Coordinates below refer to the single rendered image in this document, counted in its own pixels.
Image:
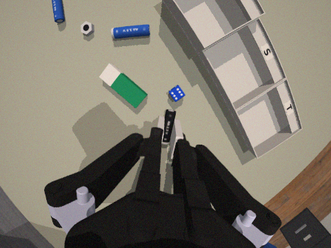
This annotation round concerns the green and white eraser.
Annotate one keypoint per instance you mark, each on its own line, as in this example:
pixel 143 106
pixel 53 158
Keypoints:
pixel 124 86

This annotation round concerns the blue die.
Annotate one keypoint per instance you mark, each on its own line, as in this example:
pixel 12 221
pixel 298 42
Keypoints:
pixel 176 93

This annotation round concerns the blue aa battery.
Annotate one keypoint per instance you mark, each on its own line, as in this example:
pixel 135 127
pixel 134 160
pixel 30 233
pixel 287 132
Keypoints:
pixel 57 7
pixel 130 31

